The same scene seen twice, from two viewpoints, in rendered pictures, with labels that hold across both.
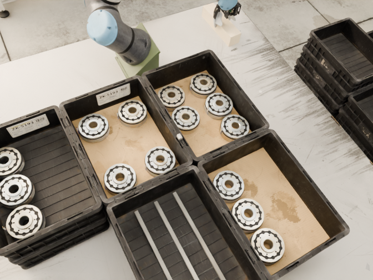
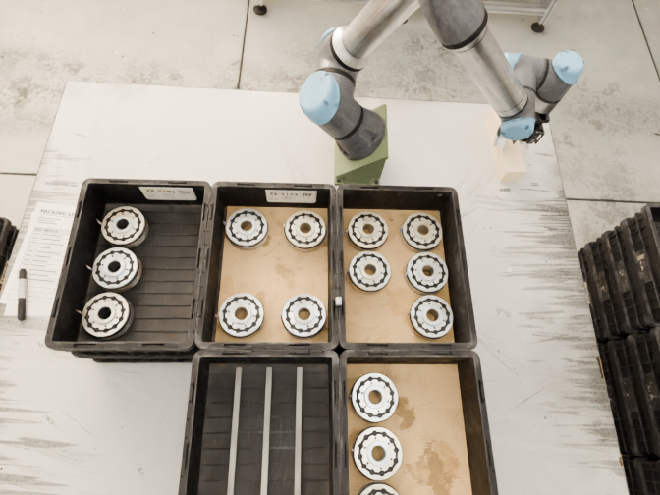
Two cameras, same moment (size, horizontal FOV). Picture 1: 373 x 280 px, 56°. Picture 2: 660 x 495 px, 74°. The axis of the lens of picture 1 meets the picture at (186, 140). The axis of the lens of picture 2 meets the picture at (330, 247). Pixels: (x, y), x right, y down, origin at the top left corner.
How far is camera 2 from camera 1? 0.34 m
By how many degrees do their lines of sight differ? 15
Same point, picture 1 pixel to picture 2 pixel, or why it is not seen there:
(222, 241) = (326, 468)
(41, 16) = (301, 27)
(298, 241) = not seen: outside the picture
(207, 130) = (392, 302)
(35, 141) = (172, 214)
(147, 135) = (308, 270)
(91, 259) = (171, 388)
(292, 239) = not seen: outside the picture
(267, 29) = (592, 160)
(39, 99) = (216, 152)
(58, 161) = (185, 252)
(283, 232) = not seen: outside the picture
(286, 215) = (433, 481)
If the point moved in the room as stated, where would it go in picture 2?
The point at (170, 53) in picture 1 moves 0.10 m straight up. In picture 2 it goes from (412, 157) to (419, 138)
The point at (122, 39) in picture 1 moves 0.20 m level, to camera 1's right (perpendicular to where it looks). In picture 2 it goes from (341, 123) to (406, 164)
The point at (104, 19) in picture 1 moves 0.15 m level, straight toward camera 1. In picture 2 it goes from (324, 88) to (306, 136)
